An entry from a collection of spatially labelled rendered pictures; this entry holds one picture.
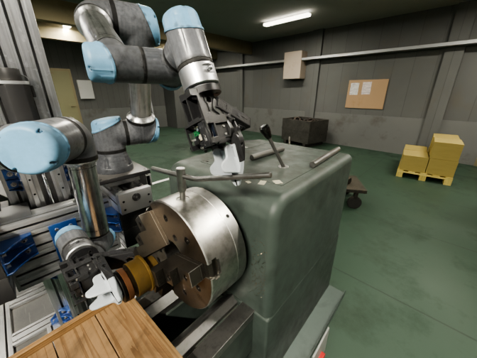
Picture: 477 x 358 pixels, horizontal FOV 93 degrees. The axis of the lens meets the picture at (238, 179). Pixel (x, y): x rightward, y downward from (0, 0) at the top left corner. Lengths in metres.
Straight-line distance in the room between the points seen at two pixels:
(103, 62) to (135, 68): 0.06
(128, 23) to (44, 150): 0.48
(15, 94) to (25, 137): 0.47
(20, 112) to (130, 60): 0.65
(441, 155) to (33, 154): 5.11
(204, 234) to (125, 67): 0.39
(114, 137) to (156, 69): 0.57
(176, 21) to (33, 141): 0.40
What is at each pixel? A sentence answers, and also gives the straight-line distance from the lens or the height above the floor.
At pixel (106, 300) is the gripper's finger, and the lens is 0.63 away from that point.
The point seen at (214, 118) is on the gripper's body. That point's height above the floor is 1.45.
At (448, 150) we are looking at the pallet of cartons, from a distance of 5.12.
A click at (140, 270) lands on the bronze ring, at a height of 1.11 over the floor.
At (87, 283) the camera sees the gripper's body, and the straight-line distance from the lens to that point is 0.67.
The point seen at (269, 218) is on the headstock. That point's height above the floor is 1.21.
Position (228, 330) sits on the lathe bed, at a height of 0.86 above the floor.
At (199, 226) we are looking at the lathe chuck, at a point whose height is 1.20.
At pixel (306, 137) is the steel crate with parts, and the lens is 6.62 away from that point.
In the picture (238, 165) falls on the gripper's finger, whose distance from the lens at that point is 0.48.
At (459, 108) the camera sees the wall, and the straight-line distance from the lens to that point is 6.89.
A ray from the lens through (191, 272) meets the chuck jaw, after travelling 0.54.
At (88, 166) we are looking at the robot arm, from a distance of 0.83.
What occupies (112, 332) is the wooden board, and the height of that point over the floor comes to 0.88.
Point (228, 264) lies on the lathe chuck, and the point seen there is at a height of 1.10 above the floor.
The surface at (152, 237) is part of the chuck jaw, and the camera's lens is 0.65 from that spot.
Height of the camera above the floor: 1.50
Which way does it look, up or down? 21 degrees down
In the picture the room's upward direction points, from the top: straight up
